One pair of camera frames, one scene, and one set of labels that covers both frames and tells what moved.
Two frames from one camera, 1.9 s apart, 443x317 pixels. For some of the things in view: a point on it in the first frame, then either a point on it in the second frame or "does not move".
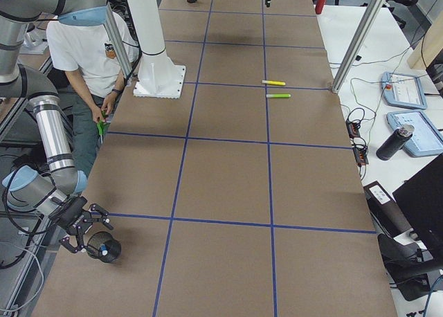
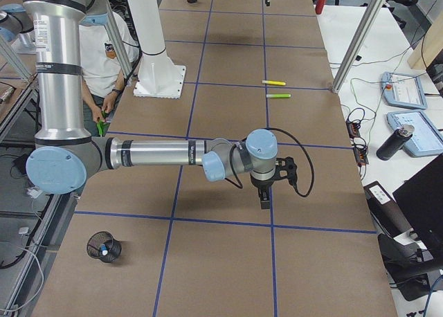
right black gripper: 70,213 → 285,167
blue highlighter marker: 104,250 does not move
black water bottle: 394,142 does not move
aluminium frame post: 362,37 does not move
